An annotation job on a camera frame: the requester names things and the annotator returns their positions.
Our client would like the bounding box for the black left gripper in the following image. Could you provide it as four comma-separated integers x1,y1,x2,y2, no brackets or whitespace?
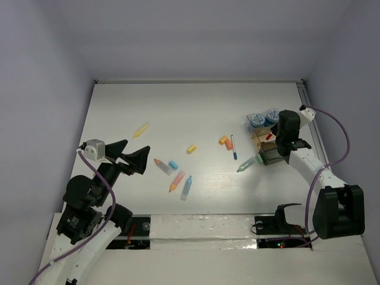
94,138,151,204

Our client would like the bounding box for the clear orange-tipped highlighter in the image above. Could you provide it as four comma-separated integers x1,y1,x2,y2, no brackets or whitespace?
154,159,173,176

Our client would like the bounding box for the blue highlighter cap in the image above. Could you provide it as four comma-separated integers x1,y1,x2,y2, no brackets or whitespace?
169,160,178,170

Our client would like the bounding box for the blue highlighter pen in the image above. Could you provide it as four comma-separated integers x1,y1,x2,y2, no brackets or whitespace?
180,176,192,201

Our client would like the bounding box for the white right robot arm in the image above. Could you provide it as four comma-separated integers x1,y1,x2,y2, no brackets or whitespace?
271,105,365,239

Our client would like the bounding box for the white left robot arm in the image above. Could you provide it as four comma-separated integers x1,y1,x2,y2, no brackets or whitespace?
29,139,150,284

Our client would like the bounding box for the compartmented organizer tray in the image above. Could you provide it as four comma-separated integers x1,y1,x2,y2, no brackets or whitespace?
245,112,285,166

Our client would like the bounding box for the yellow highlighter pen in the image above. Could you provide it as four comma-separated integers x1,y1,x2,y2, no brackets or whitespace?
133,123,150,138

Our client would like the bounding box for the green highlighter pen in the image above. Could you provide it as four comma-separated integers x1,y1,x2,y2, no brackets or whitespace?
237,154,264,173

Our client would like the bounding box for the pink orange highlighter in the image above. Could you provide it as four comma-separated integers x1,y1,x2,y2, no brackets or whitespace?
169,171,185,192

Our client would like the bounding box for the yellow highlighter cap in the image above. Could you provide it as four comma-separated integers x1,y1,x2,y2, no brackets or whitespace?
186,144,197,154

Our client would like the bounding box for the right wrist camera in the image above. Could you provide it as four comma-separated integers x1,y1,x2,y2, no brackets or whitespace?
298,105,316,127

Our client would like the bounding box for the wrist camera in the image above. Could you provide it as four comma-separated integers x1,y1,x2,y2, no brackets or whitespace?
78,139,106,162
298,105,316,127

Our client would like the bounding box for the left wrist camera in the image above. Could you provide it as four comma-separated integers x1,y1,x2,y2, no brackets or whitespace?
78,139,106,162

